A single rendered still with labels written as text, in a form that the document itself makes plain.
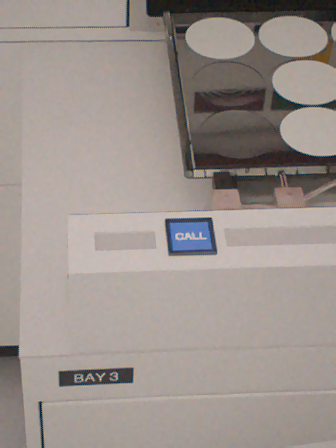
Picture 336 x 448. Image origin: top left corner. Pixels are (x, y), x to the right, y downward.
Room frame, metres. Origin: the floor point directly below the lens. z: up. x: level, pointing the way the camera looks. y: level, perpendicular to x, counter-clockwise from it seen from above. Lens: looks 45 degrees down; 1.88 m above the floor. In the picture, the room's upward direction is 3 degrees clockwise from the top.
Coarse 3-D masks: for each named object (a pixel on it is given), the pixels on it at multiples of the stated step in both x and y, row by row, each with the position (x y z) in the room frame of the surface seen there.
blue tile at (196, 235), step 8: (176, 224) 0.93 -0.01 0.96; (184, 224) 0.93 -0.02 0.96; (192, 224) 0.93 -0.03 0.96; (200, 224) 0.93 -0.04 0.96; (176, 232) 0.91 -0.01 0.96; (184, 232) 0.92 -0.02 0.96; (192, 232) 0.92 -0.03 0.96; (200, 232) 0.92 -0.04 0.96; (208, 232) 0.92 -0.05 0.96; (176, 240) 0.90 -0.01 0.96; (184, 240) 0.90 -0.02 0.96; (192, 240) 0.90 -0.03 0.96; (200, 240) 0.90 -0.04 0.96; (208, 240) 0.90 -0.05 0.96; (176, 248) 0.89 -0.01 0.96; (184, 248) 0.89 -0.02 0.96; (192, 248) 0.89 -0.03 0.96; (200, 248) 0.89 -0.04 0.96; (208, 248) 0.89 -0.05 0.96
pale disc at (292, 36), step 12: (264, 24) 1.43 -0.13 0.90; (276, 24) 1.43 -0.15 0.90; (288, 24) 1.43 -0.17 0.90; (300, 24) 1.43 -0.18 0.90; (312, 24) 1.43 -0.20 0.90; (264, 36) 1.40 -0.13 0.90; (276, 36) 1.40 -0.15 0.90; (288, 36) 1.40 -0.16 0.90; (300, 36) 1.40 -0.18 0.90; (312, 36) 1.40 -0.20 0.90; (324, 36) 1.40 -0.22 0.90; (276, 48) 1.37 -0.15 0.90; (288, 48) 1.37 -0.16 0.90; (300, 48) 1.37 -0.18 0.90; (312, 48) 1.37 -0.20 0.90
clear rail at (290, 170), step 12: (192, 168) 1.10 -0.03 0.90; (204, 168) 1.10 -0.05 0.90; (216, 168) 1.10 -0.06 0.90; (228, 168) 1.10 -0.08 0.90; (240, 168) 1.10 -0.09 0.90; (252, 168) 1.10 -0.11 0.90; (264, 168) 1.10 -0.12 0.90; (276, 168) 1.10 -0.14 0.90; (288, 168) 1.11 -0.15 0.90; (300, 168) 1.11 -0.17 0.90; (312, 168) 1.11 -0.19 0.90; (324, 168) 1.11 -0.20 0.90
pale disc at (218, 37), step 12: (204, 24) 1.42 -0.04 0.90; (216, 24) 1.42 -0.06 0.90; (228, 24) 1.42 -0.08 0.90; (240, 24) 1.42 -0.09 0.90; (192, 36) 1.39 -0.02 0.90; (204, 36) 1.39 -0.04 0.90; (216, 36) 1.39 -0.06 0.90; (228, 36) 1.39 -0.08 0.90; (240, 36) 1.39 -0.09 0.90; (252, 36) 1.40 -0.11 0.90; (192, 48) 1.36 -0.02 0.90; (204, 48) 1.36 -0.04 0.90; (216, 48) 1.36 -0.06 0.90; (228, 48) 1.36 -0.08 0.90; (240, 48) 1.36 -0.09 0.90
